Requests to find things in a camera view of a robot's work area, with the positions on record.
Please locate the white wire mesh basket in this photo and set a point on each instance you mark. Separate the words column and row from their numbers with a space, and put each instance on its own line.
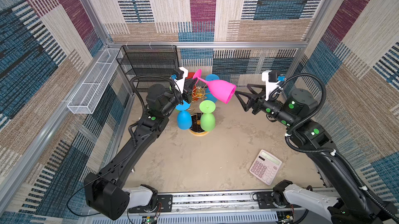
column 90, row 91

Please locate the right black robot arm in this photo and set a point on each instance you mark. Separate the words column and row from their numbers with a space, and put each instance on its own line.
column 356, row 203

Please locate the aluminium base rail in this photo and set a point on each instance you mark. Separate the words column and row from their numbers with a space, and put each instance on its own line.
column 214, row 207

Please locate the gold wire wine glass rack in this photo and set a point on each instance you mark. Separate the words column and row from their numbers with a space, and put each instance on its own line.
column 200, row 94

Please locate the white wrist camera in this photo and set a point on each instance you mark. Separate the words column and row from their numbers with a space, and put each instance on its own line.
column 179, row 76
column 273, row 81

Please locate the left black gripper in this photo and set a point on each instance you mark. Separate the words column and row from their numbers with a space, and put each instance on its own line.
column 186, row 92

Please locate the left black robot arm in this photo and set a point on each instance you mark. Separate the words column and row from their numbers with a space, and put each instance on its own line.
column 104, row 190

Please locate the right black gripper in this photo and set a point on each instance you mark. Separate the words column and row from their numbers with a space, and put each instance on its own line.
column 245, row 107

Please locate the red plastic wine glass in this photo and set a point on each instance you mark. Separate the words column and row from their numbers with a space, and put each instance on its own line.
column 191, row 75

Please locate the black mesh shelf rack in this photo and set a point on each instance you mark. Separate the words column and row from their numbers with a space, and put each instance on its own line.
column 136, row 60

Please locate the front blue plastic wine glass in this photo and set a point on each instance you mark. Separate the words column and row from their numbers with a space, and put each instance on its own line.
column 184, row 120

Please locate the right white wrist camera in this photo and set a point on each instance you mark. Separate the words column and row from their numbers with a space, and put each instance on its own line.
column 273, row 81

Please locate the green plastic wine glass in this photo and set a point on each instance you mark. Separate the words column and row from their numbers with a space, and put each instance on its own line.
column 208, row 121

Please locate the magenta plastic wine glass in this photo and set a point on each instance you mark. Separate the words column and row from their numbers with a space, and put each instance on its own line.
column 220, row 89

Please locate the pink calculator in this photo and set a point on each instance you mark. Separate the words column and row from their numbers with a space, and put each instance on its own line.
column 265, row 167

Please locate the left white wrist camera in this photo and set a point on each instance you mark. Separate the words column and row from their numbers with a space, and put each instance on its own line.
column 179, row 76

